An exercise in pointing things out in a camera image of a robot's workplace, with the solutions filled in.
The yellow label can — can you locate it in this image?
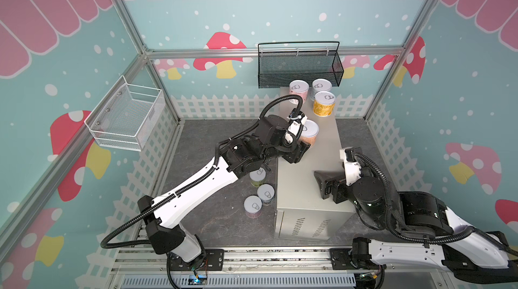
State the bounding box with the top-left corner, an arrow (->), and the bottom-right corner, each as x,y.
313,91 -> 336,117

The pink front can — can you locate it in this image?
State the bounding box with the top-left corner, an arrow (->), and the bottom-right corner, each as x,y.
244,195 -> 263,219

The pink label can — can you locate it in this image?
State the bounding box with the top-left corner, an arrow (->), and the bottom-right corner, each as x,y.
289,80 -> 310,103

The blue label can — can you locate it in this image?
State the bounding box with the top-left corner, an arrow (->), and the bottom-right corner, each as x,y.
312,78 -> 333,97

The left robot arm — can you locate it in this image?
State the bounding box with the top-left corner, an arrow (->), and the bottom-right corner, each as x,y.
100,94 -> 310,269

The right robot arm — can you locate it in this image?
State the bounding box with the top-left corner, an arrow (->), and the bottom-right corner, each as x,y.
314,147 -> 517,288

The beige metal cabinet counter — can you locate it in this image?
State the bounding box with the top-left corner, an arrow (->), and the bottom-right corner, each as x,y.
274,100 -> 356,241

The green label can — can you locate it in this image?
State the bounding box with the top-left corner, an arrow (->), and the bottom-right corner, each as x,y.
249,168 -> 267,187

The can beside cabinet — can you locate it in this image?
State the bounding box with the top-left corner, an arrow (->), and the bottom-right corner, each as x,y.
257,184 -> 275,205

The green circuit board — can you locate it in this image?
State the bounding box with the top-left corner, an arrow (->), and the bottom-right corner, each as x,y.
188,275 -> 208,286

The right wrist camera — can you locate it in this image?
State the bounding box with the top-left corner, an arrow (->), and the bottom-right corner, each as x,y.
340,147 -> 363,187

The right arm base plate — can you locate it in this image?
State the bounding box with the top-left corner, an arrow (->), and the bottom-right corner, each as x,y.
329,247 -> 386,271

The black mesh wall basket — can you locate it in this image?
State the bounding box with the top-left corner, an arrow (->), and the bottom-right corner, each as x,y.
257,41 -> 344,89

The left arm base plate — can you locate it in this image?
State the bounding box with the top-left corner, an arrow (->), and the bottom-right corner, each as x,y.
167,249 -> 225,272

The white wire wall basket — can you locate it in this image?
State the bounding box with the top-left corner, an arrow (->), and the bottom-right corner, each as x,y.
84,76 -> 165,152

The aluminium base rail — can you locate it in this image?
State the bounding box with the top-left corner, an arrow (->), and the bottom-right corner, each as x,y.
106,245 -> 450,289

